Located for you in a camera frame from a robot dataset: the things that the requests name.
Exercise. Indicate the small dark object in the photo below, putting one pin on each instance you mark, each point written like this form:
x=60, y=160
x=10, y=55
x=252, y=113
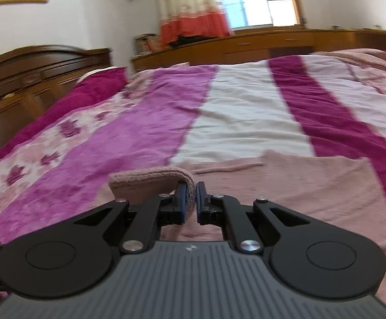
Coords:
x=303, y=21

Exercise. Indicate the orange and cream curtain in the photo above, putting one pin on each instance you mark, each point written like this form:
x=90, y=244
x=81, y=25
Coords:
x=189, y=6

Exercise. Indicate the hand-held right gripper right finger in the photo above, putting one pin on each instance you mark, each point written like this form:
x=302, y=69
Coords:
x=200, y=202

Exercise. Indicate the window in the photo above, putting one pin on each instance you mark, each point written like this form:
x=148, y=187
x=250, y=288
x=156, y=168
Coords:
x=252, y=0

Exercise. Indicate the pale pink knitted blanket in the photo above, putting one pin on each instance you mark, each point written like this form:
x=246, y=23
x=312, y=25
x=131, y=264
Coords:
x=355, y=55

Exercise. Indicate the pink knit cardigan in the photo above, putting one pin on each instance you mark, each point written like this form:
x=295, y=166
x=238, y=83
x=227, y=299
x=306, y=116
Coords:
x=312, y=189

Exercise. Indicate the row of books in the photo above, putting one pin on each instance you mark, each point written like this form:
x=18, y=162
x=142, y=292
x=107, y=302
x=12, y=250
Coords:
x=144, y=43

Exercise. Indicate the striped magenta and white blanket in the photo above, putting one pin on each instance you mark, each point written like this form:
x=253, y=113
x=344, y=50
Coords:
x=246, y=106

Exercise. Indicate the long low wooden cabinet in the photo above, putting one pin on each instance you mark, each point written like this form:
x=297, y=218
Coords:
x=246, y=45

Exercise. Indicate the dark wooden headboard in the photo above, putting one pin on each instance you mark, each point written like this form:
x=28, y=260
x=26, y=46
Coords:
x=30, y=73

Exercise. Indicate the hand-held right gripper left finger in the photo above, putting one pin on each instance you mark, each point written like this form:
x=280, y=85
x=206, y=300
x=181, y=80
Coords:
x=180, y=206

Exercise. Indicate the dark cloth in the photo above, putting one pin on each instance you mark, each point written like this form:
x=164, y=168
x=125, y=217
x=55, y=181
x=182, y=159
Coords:
x=186, y=41

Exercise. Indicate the magenta pillow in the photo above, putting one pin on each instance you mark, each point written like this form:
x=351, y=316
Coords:
x=100, y=79

